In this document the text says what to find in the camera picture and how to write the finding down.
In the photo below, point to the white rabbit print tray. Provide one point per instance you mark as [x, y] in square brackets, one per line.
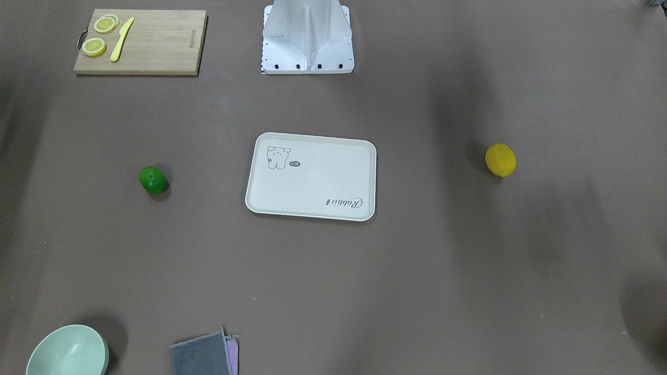
[312, 176]

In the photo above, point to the lemon slice near handle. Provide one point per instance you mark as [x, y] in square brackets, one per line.
[93, 47]

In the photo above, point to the grey folded cloth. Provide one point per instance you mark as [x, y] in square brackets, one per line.
[216, 353]

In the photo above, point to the yellow lemon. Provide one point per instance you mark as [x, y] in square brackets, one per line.
[500, 160]

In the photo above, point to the green lime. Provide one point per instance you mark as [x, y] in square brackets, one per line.
[153, 180]

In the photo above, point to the yellow plastic knife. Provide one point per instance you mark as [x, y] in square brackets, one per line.
[116, 52]

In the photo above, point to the mint green bowl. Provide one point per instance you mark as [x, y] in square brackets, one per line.
[72, 349]

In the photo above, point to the lemon slice stacked pair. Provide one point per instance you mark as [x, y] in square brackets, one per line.
[106, 23]

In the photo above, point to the bamboo cutting board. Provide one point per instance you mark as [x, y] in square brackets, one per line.
[159, 43]

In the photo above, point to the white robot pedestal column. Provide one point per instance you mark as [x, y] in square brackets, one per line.
[307, 37]

